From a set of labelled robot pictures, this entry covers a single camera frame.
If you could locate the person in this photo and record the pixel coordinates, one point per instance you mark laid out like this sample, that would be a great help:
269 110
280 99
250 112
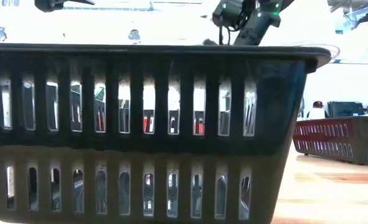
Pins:
317 110

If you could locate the black slotted plastic basket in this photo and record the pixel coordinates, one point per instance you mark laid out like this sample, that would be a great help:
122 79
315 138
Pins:
146 149
365 140

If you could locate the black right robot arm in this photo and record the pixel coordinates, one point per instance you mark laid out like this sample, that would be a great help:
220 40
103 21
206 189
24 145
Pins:
255 25

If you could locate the black computer monitor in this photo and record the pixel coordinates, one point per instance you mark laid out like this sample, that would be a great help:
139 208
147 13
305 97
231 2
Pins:
345 109

